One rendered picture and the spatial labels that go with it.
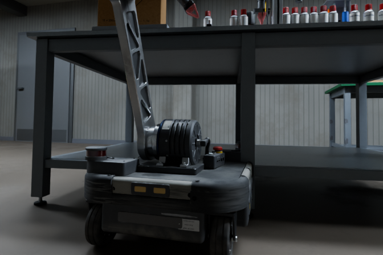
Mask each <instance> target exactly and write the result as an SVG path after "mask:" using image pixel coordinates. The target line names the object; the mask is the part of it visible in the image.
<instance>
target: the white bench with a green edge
mask: <svg viewBox="0 0 383 255"><path fill-rule="evenodd" d="M325 94H329V146H330V147H356V145H351V98H356V84H338V85H336V86H334V87H333V88H331V89H329V90H327V91H325ZM336 98H343V99H344V144H343V145H342V144H338V143H335V99H336ZM366 98H383V82H367V83H366ZM367 149H376V150H383V146H380V145H367Z"/></svg>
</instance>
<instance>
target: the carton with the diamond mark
mask: <svg viewBox="0 0 383 255"><path fill-rule="evenodd" d="M135 5H136V12H137V19H138V25H142V24H166V0H135ZM97 26H116V22H115V16H114V12H113V7H112V4H111V2H110V0H98V14H97Z"/></svg>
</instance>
